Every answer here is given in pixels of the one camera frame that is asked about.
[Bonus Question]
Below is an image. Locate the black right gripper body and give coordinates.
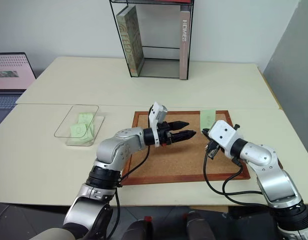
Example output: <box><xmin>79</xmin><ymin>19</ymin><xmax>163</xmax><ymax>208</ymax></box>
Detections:
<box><xmin>205</xmin><ymin>138</ymin><xmax>221</xmax><ymax>161</ymax></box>

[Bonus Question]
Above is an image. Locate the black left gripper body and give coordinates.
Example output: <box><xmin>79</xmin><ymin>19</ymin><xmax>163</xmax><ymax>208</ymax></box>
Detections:
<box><xmin>157</xmin><ymin>121</ymin><xmax>175</xmax><ymax>146</ymax></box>

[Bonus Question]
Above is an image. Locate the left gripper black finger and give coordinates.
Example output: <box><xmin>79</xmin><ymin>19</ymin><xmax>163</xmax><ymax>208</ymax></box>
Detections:
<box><xmin>170</xmin><ymin>129</ymin><xmax>197</xmax><ymax>143</ymax></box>
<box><xmin>168</xmin><ymin>120</ymin><xmax>190</xmax><ymax>131</ymax></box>

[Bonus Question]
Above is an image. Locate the green sticky note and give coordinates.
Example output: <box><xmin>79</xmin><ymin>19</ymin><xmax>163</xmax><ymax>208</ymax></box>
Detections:
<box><xmin>200</xmin><ymin>109</ymin><xmax>217</xmax><ymax>129</ymax></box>
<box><xmin>69</xmin><ymin>123</ymin><xmax>90</xmax><ymax>139</ymax></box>
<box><xmin>77</xmin><ymin>113</ymin><xmax>94</xmax><ymax>125</ymax></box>

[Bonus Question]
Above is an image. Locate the clear plastic box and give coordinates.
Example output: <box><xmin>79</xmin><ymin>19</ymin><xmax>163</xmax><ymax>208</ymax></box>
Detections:
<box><xmin>53</xmin><ymin>104</ymin><xmax>105</xmax><ymax>147</ymax></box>

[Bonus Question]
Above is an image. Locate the wooden framed cork board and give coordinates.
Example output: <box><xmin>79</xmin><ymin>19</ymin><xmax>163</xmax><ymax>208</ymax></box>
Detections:
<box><xmin>121</xmin><ymin>110</ymin><xmax>252</xmax><ymax>186</ymax></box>

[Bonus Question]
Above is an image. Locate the pink HOMES book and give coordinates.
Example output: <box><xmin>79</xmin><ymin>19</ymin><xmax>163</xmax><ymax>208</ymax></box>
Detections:
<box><xmin>179</xmin><ymin>5</ymin><xmax>193</xmax><ymax>81</ymax></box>

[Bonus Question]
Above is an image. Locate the green patterned book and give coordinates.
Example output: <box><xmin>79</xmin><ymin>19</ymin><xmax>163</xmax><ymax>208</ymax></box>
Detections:
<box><xmin>115</xmin><ymin>4</ymin><xmax>145</xmax><ymax>77</ymax></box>

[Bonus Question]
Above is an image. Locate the grey partition panel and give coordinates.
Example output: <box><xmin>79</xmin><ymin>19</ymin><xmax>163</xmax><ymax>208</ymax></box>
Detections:
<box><xmin>261</xmin><ymin>4</ymin><xmax>308</xmax><ymax>162</ymax></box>

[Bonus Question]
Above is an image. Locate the dark rounded shape, red cap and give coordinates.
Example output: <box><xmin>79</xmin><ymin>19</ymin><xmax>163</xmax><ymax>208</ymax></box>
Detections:
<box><xmin>124</xmin><ymin>216</ymin><xmax>155</xmax><ymax>240</ymax></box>

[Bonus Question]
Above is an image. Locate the grey robot body shell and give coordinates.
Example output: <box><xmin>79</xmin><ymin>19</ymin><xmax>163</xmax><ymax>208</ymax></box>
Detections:
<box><xmin>30</xmin><ymin>226</ymin><xmax>79</xmax><ymax>240</ymax></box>

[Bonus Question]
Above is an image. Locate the open laptop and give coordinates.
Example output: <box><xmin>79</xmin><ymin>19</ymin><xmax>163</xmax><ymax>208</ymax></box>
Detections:
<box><xmin>0</xmin><ymin>51</ymin><xmax>37</xmax><ymax>127</ymax></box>

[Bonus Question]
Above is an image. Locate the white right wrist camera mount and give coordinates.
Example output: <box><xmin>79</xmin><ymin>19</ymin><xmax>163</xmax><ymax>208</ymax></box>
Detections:
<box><xmin>208</xmin><ymin>119</ymin><xmax>245</xmax><ymax>160</ymax></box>

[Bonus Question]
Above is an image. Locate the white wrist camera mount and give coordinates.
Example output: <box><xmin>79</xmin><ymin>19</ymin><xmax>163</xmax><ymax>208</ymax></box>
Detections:
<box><xmin>147</xmin><ymin>101</ymin><xmax>169</xmax><ymax>148</ymax></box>
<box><xmin>208</xmin><ymin>119</ymin><xmax>245</xmax><ymax>160</ymax></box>

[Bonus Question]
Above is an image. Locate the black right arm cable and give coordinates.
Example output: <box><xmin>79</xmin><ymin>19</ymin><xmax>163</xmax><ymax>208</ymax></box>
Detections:
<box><xmin>202</xmin><ymin>149</ymin><xmax>270</xmax><ymax>207</ymax></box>

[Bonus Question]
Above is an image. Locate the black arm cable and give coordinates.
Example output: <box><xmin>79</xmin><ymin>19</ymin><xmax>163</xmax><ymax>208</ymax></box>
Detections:
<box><xmin>202</xmin><ymin>149</ymin><xmax>270</xmax><ymax>207</ymax></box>
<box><xmin>107</xmin><ymin>144</ymin><xmax>152</xmax><ymax>240</ymax></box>

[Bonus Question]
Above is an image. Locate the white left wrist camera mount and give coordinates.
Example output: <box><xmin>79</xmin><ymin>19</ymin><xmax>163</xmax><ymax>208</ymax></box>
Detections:
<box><xmin>147</xmin><ymin>101</ymin><xmax>169</xmax><ymax>148</ymax></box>

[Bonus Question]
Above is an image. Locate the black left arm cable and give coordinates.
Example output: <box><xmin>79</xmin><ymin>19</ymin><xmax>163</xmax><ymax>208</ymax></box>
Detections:
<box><xmin>107</xmin><ymin>144</ymin><xmax>152</xmax><ymax>240</ymax></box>

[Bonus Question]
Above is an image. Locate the black wire shelf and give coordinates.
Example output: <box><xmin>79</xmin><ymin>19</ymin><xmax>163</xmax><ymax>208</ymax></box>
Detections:
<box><xmin>109</xmin><ymin>0</ymin><xmax>195</xmax><ymax>81</ymax></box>

